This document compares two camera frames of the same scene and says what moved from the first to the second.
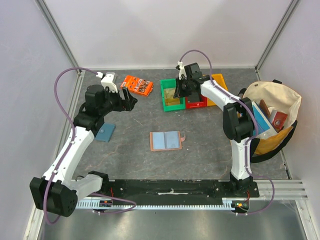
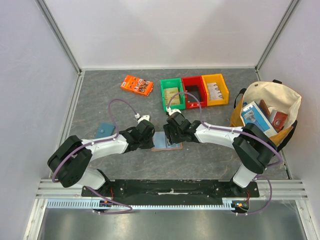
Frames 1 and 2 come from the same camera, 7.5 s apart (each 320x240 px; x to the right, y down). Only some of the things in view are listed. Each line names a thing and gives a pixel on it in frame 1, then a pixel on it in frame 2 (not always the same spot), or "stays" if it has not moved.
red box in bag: (277, 120) stays
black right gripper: (182, 86) to (167, 133)
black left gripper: (126, 104) to (149, 145)
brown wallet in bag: (264, 108) stays
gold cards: (169, 96) stays
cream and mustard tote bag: (276, 96) stays
